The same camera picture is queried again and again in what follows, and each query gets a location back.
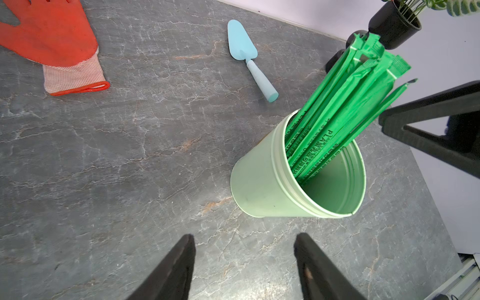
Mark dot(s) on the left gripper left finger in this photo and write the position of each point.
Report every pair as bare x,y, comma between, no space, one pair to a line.
171,278

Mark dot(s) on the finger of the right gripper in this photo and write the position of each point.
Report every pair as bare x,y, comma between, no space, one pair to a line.
445,125

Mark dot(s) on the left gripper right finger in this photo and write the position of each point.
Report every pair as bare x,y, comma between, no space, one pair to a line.
319,277

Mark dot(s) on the bundle of green wrapped straws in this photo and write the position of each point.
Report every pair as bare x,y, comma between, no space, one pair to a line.
355,91

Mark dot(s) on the green plant in black pot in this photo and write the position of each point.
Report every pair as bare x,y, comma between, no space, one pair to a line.
397,21

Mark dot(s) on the light blue garden trowel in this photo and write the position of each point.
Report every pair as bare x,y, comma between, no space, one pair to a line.
242,48

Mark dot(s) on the red work glove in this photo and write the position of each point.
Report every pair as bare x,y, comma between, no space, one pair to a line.
58,36

